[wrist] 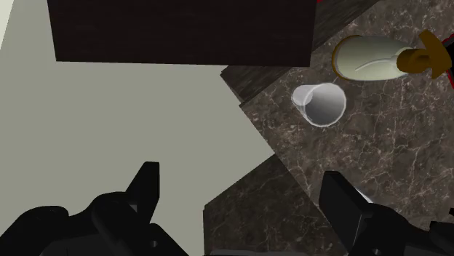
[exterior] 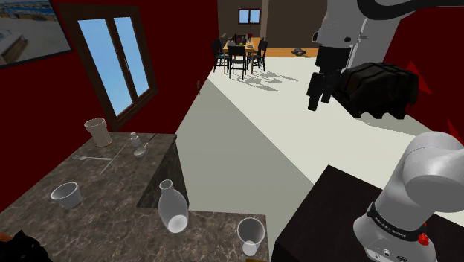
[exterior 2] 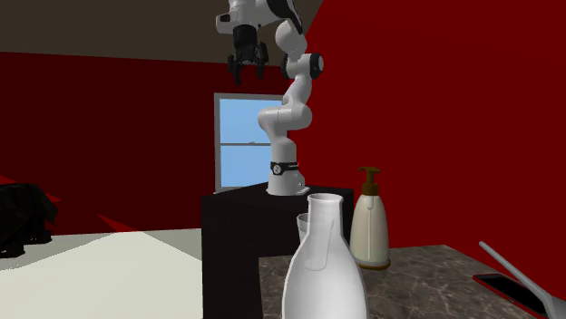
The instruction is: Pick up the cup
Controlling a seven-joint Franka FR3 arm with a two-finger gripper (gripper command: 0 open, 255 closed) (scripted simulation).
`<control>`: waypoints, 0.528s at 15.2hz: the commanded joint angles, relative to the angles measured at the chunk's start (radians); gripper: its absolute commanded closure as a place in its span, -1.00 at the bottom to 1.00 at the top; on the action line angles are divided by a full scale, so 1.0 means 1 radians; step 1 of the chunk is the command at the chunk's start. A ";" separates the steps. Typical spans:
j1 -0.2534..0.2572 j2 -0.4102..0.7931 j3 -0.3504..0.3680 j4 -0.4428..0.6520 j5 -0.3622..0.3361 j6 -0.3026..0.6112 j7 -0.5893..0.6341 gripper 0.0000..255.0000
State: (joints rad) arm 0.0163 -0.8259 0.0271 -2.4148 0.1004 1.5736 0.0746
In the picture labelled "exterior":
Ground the silver spoon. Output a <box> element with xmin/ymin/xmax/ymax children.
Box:
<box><xmin>132</xmin><ymin>134</ymin><xmax>158</xmax><ymax>159</ymax></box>

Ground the framed wall picture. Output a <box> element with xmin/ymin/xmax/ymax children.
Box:
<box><xmin>0</xmin><ymin>0</ymin><xmax>74</xmax><ymax>70</ymax></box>

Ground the small brown framed window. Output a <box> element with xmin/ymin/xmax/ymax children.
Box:
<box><xmin>237</xmin><ymin>8</ymin><xmax>262</xmax><ymax>26</ymax></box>

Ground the dark framed window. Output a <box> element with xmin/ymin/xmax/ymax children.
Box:
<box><xmin>57</xmin><ymin>4</ymin><xmax>160</xmax><ymax>132</ymax></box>

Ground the grey bowl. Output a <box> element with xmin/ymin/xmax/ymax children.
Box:
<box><xmin>50</xmin><ymin>182</ymin><xmax>83</xmax><ymax>210</ymax></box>

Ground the black sofa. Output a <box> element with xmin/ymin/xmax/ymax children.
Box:
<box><xmin>332</xmin><ymin>62</ymin><xmax>420</xmax><ymax>121</ymax></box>

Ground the silver fork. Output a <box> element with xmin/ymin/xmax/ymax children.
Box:
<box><xmin>71</xmin><ymin>153</ymin><xmax>113</xmax><ymax>163</ymax></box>

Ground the beige ribbed cup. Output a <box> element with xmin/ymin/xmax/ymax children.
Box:
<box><xmin>83</xmin><ymin>117</ymin><xmax>114</xmax><ymax>148</ymax></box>

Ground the clear drinking glass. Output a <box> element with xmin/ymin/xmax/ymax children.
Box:
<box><xmin>236</xmin><ymin>217</ymin><xmax>266</xmax><ymax>258</ymax></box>

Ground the clear glass bottle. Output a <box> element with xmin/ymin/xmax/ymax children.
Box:
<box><xmin>157</xmin><ymin>179</ymin><xmax>190</xmax><ymax>234</ymax></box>

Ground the black dining chair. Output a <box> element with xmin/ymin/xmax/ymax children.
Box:
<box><xmin>250</xmin><ymin>38</ymin><xmax>269</xmax><ymax>73</ymax></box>
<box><xmin>227</xmin><ymin>45</ymin><xmax>249</xmax><ymax>80</ymax></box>
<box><xmin>211</xmin><ymin>37</ymin><xmax>231</xmax><ymax>74</ymax></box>

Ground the dark robot stand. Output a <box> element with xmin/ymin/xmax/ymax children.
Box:
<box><xmin>269</xmin><ymin>164</ymin><xmax>464</xmax><ymax>262</ymax></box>

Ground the wooden dining table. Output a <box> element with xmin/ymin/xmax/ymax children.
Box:
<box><xmin>222</xmin><ymin>33</ymin><xmax>262</xmax><ymax>74</ymax></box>

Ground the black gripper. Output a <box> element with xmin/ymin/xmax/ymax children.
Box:
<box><xmin>306</xmin><ymin>45</ymin><xmax>352</xmax><ymax>112</ymax></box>

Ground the black lumpy object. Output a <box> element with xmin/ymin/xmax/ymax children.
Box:
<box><xmin>0</xmin><ymin>229</ymin><xmax>52</xmax><ymax>262</ymax></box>

